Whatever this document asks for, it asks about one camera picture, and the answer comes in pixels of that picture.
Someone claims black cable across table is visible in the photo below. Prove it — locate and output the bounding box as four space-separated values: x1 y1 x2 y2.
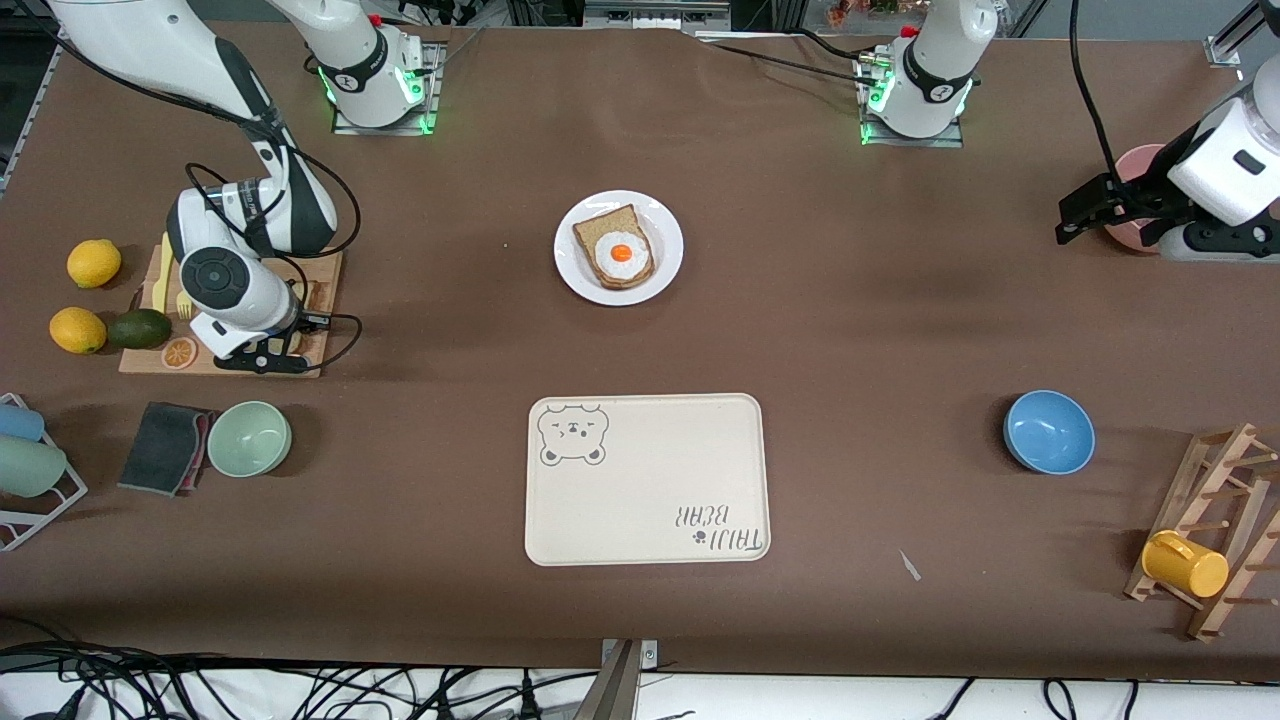
700 28 881 86

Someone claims white wire rack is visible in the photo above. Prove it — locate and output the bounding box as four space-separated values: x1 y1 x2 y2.
0 393 89 553

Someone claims toast with fried egg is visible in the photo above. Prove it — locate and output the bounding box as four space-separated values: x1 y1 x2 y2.
572 204 657 291

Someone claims white round plate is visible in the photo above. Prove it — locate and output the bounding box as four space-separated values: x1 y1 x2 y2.
554 190 685 306

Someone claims yellow plastic knife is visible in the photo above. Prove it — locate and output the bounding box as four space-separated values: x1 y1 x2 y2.
150 232 176 314

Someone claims pink bowl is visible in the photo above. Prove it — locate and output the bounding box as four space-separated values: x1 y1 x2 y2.
1105 144 1173 253

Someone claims wooden cutting board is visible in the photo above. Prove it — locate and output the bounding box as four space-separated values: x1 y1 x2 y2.
118 245 343 379

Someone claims pale green bowl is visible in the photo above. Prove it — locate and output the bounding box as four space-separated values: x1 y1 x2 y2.
207 401 293 478

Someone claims wooden mug rack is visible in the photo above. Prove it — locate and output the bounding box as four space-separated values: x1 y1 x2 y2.
1123 422 1280 643

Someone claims pale green cup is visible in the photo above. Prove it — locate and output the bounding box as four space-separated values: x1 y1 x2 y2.
0 435 68 499

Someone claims beige bear print tray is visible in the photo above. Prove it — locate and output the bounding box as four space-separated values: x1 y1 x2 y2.
524 393 772 567

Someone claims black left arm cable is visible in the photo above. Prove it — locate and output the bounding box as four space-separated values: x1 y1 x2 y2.
1068 0 1129 191

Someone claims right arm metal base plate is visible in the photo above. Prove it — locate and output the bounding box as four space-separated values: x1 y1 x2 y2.
332 40 443 136

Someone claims blue bowl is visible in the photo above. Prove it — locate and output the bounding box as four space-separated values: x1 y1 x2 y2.
1003 390 1096 475

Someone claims metal table edge bracket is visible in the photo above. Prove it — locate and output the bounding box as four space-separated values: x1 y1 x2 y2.
575 638 659 720

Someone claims black floor cable bundle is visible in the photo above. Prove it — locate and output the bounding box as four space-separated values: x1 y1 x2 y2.
0 615 601 720

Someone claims toy fried egg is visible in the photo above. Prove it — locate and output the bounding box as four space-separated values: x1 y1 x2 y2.
594 231 649 281

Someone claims yellow mug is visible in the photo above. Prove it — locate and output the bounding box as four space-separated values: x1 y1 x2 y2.
1141 530 1230 599

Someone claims dark grey folded cloth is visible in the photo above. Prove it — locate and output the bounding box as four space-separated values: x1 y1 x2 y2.
117 402 213 497

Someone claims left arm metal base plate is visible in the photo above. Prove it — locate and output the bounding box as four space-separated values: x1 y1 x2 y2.
855 50 966 149

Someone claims dark green avocado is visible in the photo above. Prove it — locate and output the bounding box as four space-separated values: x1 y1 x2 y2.
106 309 172 351

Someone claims yellow lemon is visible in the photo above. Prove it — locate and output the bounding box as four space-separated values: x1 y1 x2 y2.
49 307 107 355
67 240 122 289

